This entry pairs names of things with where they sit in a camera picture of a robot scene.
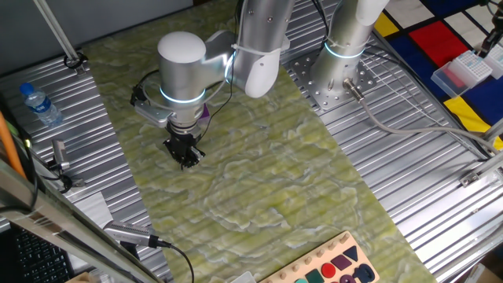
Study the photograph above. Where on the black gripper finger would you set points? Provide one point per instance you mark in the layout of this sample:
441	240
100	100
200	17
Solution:
177	156
196	155

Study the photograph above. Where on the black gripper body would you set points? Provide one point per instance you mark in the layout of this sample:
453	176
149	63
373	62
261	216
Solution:
184	142

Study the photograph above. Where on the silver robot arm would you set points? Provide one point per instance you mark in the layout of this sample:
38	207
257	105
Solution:
184	67

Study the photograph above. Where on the white pipette tip box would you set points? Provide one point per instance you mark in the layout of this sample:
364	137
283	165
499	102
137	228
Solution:
469	67
497	63

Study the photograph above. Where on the person's hand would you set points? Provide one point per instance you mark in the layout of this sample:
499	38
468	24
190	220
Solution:
493	41

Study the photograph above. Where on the green marble pattern mat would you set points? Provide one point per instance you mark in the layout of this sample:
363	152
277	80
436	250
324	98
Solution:
255	177

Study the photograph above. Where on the white paper sheet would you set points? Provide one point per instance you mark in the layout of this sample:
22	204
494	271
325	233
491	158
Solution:
92	208

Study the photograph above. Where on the black clamp tool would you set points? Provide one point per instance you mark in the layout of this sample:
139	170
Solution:
60	154

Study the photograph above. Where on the translucent white plastic lid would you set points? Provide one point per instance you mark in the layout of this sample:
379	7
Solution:
244	278

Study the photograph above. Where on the clear plastic water bottle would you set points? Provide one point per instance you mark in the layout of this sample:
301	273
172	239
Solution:
41	105

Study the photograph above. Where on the wooden shape puzzle board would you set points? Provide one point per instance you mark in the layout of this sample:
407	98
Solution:
310	259

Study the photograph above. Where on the orange pipe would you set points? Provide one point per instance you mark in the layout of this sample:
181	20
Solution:
9	149

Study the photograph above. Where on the green square puzzle piece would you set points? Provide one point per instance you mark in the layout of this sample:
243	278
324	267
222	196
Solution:
314	277

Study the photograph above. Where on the aluminium pole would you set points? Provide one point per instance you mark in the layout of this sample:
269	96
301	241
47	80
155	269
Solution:
55	29

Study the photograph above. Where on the black keyboard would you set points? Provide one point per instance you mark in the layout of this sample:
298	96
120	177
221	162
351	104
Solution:
39	259

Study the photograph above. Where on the red round puzzle piece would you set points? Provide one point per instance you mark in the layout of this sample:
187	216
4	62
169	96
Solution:
328	270

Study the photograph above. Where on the purple square puzzle piece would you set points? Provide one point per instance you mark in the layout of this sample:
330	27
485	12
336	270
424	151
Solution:
341	262

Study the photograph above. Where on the blue triangle puzzle piece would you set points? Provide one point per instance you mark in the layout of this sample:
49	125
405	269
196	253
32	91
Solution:
351	252

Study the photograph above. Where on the dark blue puzzle piece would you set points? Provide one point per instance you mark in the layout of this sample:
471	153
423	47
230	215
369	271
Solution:
363	273

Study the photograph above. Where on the colourful checked cloth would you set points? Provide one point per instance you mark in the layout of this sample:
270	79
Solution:
432	39

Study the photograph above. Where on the brown cardboard box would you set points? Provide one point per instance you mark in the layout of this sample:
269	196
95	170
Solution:
489	275

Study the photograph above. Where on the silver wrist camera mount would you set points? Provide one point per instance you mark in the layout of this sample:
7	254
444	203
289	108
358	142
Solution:
155	114

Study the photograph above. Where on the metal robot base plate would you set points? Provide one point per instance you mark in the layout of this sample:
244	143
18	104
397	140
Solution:
302	74

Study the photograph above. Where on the aluminium frame bar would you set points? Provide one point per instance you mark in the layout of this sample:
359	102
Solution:
59	222

